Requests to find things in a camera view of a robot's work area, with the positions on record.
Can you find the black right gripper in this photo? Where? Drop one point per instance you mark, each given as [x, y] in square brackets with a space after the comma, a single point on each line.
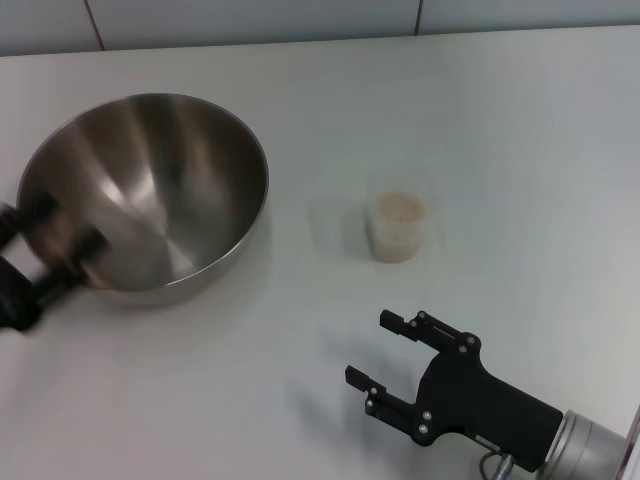
[475, 395]

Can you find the clear plastic cup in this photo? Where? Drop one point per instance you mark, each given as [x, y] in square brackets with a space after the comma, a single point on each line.
[397, 240]

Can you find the white rice grains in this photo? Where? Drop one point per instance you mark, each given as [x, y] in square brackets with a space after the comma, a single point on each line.
[400, 215]

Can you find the stainless steel mixing bowl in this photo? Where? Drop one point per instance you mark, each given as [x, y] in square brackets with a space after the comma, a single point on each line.
[150, 175]

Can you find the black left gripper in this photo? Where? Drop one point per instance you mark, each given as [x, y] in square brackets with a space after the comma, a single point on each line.
[17, 300]

